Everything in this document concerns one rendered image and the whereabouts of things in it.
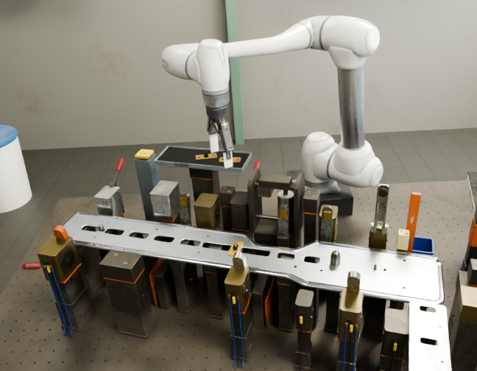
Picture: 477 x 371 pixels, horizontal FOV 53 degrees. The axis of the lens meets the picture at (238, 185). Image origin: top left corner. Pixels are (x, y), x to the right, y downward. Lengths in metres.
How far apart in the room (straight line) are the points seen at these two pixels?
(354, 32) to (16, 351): 1.67
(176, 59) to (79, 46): 3.05
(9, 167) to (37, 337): 2.31
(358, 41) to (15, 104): 3.84
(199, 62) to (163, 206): 0.57
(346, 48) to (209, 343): 1.18
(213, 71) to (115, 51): 3.08
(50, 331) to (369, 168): 1.43
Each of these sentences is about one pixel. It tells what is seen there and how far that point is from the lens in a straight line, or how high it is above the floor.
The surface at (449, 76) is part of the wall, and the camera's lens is 4.89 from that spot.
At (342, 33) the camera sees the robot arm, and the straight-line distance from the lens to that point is 1.89.
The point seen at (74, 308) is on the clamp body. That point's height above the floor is 0.81.
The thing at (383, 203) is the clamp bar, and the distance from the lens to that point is 1.66.
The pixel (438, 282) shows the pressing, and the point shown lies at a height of 1.00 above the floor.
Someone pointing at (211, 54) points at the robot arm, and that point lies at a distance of 1.57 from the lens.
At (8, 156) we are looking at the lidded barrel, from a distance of 4.09.
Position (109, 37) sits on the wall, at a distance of 4.59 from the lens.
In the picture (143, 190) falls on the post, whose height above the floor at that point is 1.00.
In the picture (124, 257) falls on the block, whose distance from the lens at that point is 1.68.
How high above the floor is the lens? 2.04
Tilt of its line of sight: 31 degrees down
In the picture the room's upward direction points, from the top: 4 degrees counter-clockwise
